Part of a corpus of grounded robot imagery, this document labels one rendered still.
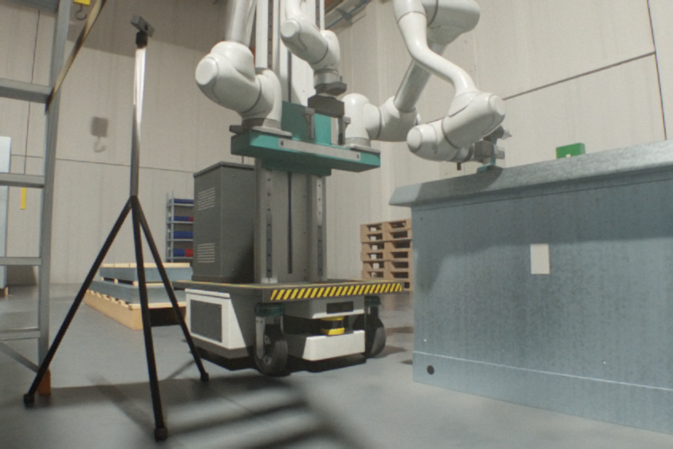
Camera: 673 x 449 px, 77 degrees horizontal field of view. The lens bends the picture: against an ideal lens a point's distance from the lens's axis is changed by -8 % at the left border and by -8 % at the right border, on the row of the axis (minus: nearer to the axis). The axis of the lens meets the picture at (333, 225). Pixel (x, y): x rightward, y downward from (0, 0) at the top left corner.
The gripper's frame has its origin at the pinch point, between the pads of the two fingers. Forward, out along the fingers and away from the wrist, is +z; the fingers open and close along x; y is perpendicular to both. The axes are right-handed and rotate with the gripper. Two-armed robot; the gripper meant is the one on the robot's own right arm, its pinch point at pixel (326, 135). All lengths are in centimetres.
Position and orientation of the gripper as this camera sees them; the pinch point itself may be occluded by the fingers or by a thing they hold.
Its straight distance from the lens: 159.6
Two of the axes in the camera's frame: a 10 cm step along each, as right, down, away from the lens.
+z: 0.2, 10.0, -0.8
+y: -6.2, 0.8, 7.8
